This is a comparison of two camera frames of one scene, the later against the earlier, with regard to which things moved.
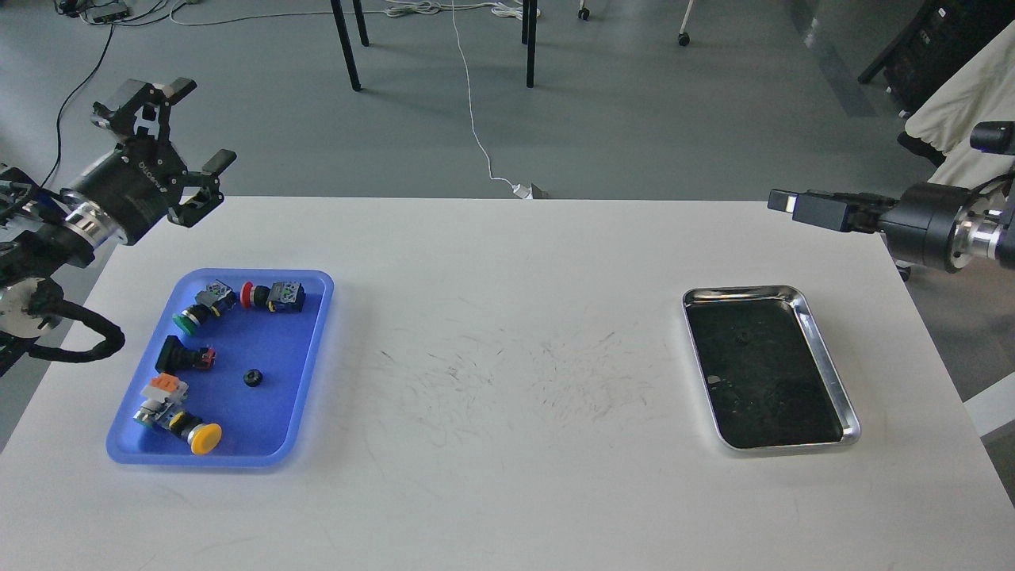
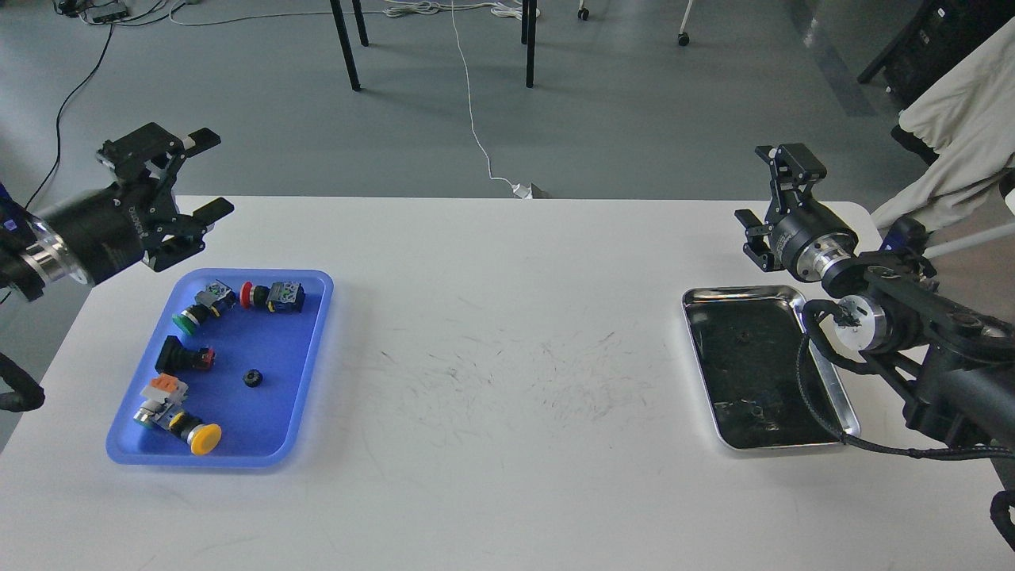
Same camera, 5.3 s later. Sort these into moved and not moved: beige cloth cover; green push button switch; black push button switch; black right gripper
Moved: black right gripper
Not moved: beige cloth cover; black push button switch; green push button switch
